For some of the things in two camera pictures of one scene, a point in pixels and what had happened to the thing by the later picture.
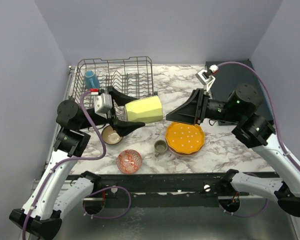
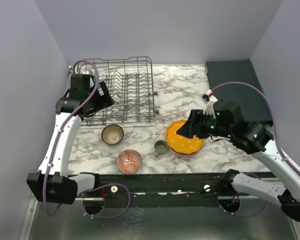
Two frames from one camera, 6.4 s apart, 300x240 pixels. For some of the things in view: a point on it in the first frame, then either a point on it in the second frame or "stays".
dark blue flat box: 229,76 stays
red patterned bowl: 129,161 stays
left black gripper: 122,126 → 104,100
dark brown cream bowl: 110,136 stays
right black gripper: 192,111 → 189,128
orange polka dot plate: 184,138 stays
